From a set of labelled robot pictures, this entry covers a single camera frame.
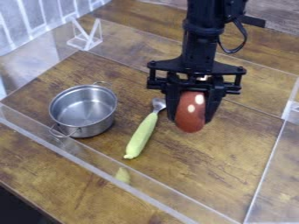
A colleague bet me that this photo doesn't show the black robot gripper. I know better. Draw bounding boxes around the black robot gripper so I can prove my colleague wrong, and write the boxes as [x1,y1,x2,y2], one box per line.
[147,25,249,123]

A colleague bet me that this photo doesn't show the small silver pot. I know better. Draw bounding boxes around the small silver pot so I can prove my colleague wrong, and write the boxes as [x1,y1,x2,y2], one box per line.
[50,81,118,138]

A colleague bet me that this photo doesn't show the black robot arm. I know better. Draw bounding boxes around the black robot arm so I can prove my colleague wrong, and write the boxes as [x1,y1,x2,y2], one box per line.
[147,0,249,121]

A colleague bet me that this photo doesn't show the black bar in background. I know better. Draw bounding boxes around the black bar in background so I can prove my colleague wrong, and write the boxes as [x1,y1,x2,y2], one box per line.
[241,16,268,28]

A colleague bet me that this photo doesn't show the spoon with yellow-green handle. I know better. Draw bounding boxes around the spoon with yellow-green handle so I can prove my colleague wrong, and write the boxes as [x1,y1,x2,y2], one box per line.
[125,98,166,159]

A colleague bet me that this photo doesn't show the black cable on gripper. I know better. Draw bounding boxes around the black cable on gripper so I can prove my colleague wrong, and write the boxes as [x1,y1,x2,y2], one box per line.
[217,17,249,55]

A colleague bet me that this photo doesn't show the clear acrylic triangular bracket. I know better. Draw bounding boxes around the clear acrylic triangular bracket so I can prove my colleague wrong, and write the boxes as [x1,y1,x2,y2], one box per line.
[67,18,103,51]

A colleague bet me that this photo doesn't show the clear acrylic enclosure wall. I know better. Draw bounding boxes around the clear acrylic enclosure wall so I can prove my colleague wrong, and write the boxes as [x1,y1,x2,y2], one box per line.
[0,21,299,224]

